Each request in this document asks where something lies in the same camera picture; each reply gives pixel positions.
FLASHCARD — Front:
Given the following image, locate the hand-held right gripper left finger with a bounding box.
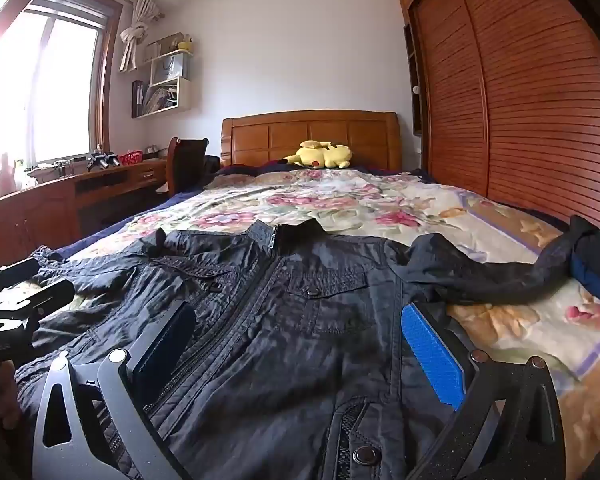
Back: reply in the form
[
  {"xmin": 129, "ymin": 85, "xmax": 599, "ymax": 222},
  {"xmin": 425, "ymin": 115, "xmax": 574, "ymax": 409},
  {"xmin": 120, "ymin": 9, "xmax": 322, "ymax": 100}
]
[{"xmin": 31, "ymin": 300, "xmax": 197, "ymax": 480}]

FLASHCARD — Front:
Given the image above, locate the black jacket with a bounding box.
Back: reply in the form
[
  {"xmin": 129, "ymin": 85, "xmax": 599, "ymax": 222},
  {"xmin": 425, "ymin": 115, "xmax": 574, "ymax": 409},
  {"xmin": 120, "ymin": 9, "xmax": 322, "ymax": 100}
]
[{"xmin": 15, "ymin": 218, "xmax": 588, "ymax": 480}]

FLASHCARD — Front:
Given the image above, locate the tied beige curtain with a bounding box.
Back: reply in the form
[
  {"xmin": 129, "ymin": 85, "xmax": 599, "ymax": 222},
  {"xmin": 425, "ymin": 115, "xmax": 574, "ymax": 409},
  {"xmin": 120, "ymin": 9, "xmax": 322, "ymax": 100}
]
[{"xmin": 118, "ymin": 0, "xmax": 166, "ymax": 73}]

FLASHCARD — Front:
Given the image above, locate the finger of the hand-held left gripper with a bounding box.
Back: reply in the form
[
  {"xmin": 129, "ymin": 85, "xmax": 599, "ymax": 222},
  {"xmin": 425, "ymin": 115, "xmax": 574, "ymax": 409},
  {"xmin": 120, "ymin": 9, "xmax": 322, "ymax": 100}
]
[
  {"xmin": 2, "ymin": 258, "xmax": 40, "ymax": 283},
  {"xmin": 22, "ymin": 281, "xmax": 74, "ymax": 317}
]

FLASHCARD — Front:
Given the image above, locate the black handheld device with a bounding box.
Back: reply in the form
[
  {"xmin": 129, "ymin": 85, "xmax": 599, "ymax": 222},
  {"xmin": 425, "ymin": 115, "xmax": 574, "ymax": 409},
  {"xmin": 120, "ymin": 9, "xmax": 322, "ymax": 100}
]
[{"xmin": 86, "ymin": 147, "xmax": 118, "ymax": 170}]

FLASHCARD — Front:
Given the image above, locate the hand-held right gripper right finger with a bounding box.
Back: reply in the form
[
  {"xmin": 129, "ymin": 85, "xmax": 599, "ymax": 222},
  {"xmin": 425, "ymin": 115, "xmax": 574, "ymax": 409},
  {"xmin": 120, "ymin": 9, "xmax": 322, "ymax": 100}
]
[{"xmin": 401, "ymin": 303, "xmax": 567, "ymax": 480}]

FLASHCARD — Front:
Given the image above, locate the wooden chair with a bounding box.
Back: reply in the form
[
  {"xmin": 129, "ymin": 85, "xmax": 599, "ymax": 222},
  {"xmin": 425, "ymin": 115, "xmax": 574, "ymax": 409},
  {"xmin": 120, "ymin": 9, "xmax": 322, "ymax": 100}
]
[{"xmin": 166, "ymin": 136, "xmax": 221, "ymax": 198}]

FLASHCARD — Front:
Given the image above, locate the floral blanket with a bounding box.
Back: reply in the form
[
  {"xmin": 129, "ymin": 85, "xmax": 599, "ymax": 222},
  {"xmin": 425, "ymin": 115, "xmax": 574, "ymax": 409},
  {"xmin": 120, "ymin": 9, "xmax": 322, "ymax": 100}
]
[{"xmin": 30, "ymin": 167, "xmax": 600, "ymax": 480}]

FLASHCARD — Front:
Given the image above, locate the white wall shelf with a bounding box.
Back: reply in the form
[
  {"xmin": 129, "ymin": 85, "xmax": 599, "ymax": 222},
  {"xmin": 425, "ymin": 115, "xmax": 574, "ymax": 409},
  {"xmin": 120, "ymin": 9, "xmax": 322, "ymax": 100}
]
[{"xmin": 131, "ymin": 32, "xmax": 197, "ymax": 120}]

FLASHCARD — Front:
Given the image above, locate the wooden desk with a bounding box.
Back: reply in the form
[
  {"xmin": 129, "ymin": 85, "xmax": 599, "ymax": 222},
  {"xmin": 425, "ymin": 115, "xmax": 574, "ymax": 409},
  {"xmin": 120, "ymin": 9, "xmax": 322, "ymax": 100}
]
[{"xmin": 0, "ymin": 157, "xmax": 168, "ymax": 271}]

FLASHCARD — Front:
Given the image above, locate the wooden slatted wardrobe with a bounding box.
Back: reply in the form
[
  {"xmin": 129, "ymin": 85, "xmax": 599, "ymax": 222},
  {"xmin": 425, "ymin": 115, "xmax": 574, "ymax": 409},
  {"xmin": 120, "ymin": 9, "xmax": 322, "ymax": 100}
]
[{"xmin": 396, "ymin": 0, "xmax": 600, "ymax": 231}]

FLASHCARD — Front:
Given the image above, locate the pink bottle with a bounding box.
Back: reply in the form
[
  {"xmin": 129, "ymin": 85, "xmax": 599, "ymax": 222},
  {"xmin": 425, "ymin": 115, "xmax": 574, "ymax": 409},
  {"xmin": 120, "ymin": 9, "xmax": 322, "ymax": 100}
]
[{"xmin": 0, "ymin": 152, "xmax": 16, "ymax": 196}]

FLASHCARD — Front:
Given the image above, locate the yellow plush toy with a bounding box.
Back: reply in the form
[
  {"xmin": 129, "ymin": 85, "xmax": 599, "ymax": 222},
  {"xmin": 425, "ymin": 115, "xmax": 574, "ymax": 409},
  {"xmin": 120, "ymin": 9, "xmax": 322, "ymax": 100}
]
[{"xmin": 280, "ymin": 140, "xmax": 353, "ymax": 170}]

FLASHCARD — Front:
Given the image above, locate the person's left hand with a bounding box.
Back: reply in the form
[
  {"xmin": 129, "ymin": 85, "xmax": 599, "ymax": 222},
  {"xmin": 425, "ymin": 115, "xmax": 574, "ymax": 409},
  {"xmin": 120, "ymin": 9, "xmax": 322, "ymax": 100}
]
[{"xmin": 0, "ymin": 362, "xmax": 23, "ymax": 431}]

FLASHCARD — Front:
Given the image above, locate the window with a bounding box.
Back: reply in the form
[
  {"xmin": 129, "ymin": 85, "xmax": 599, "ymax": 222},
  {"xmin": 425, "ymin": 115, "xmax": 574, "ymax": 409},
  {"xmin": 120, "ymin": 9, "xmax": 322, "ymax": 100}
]
[{"xmin": 0, "ymin": 0, "xmax": 123, "ymax": 171}]

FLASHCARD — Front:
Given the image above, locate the wooden bed headboard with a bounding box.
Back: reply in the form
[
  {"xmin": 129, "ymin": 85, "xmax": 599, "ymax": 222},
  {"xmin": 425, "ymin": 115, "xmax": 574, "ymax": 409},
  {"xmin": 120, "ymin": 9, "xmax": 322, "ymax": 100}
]
[{"xmin": 221, "ymin": 110, "xmax": 403, "ymax": 173}]

